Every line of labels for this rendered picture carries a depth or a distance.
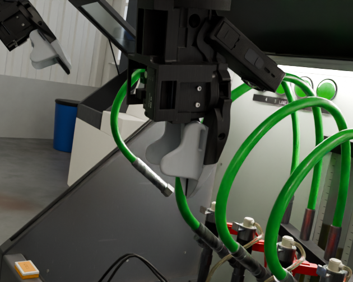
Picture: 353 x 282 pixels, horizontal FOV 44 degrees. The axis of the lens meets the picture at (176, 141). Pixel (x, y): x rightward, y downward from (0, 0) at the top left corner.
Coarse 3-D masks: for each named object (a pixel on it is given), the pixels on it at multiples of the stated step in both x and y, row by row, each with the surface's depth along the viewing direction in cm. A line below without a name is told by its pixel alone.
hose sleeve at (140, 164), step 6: (138, 162) 79; (138, 168) 79; (144, 168) 79; (150, 168) 80; (144, 174) 80; (150, 174) 80; (156, 174) 81; (150, 180) 80; (156, 180) 80; (162, 180) 81; (156, 186) 81; (162, 186) 81
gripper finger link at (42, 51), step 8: (32, 32) 78; (40, 32) 78; (32, 40) 78; (40, 40) 78; (56, 40) 78; (40, 48) 78; (48, 48) 78; (56, 48) 78; (32, 56) 78; (40, 56) 78; (48, 56) 78; (56, 56) 78; (64, 56) 78
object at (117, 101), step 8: (136, 72) 76; (136, 80) 76; (120, 88) 76; (288, 88) 84; (120, 96) 76; (288, 96) 84; (120, 104) 77; (112, 112) 76; (296, 112) 85; (112, 120) 76; (296, 120) 85; (112, 128) 77; (296, 128) 86; (120, 136) 78; (296, 136) 86; (120, 144) 77; (296, 144) 86; (128, 152) 78; (296, 152) 86; (128, 160) 79; (296, 160) 87
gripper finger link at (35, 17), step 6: (30, 12) 77; (36, 12) 77; (30, 18) 77; (36, 18) 77; (36, 24) 77; (42, 24) 77; (42, 30) 77; (48, 30) 77; (48, 36) 77; (54, 36) 77
